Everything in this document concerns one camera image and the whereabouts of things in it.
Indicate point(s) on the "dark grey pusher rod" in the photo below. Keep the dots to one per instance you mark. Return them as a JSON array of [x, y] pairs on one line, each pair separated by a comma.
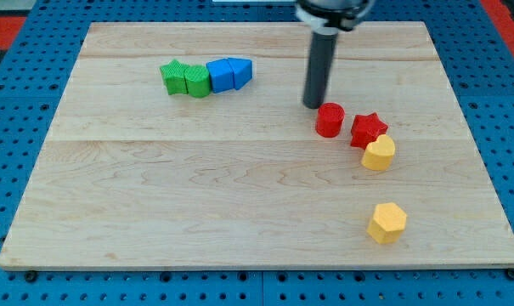
[[320, 56]]

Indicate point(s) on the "black white robot end flange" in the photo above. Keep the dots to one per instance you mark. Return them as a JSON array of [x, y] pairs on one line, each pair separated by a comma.
[[333, 15]]

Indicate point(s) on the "red cylinder block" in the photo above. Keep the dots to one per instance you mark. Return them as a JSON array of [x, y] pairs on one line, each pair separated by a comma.
[[329, 120]]

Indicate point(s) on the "red star block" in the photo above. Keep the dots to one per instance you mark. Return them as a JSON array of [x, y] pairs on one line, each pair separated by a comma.
[[366, 129]]

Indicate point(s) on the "green star block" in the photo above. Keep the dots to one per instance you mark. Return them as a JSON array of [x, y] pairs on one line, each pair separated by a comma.
[[172, 75]]

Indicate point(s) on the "wooden board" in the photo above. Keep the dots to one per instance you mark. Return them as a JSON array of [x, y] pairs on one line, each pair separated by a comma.
[[132, 178]]

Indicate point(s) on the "blue cube block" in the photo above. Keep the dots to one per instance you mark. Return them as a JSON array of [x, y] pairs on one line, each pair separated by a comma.
[[221, 75]]

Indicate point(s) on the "yellow heart block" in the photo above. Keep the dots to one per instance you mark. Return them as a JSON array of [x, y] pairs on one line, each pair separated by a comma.
[[378, 155]]

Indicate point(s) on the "green cylinder block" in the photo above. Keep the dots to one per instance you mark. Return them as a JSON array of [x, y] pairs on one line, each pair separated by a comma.
[[197, 79]]

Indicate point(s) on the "yellow hexagon block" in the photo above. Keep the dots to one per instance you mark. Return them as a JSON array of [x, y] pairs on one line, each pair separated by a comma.
[[388, 223]]

